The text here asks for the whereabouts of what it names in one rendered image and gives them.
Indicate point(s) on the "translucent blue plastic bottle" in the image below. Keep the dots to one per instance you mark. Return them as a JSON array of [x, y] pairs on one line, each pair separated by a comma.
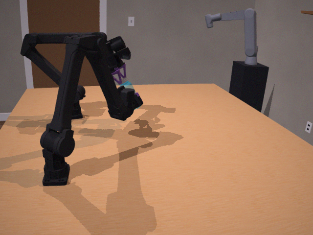
[[127, 85]]

